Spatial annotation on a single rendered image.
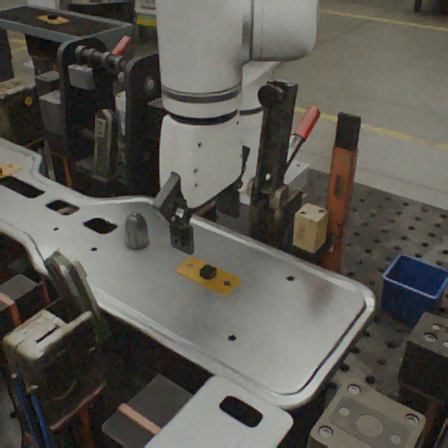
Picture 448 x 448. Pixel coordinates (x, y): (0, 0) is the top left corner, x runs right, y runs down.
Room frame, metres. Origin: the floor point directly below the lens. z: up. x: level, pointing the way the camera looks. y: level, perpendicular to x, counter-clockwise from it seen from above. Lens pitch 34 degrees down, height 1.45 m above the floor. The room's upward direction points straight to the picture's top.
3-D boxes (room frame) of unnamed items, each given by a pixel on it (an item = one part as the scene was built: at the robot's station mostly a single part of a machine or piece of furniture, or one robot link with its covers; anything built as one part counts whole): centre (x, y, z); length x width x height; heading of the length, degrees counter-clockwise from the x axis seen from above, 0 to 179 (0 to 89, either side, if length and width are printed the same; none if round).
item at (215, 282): (0.55, 0.02, 1.01); 0.08 x 0.04 x 0.01; 54
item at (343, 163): (0.61, -0.15, 0.95); 0.03 x 0.01 x 0.50; 54
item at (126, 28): (1.23, 0.39, 1.16); 0.37 x 0.14 x 0.02; 54
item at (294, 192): (0.68, -0.07, 0.88); 0.07 x 0.06 x 0.35; 144
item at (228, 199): (0.59, -0.01, 1.10); 0.03 x 0.03 x 0.07; 54
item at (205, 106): (0.55, 0.02, 1.25); 0.09 x 0.08 x 0.03; 144
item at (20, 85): (1.04, 0.44, 0.89); 0.13 x 0.11 x 0.38; 144
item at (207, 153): (0.55, 0.02, 1.19); 0.10 x 0.07 x 0.11; 144
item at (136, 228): (0.62, 0.13, 1.02); 0.03 x 0.03 x 0.07
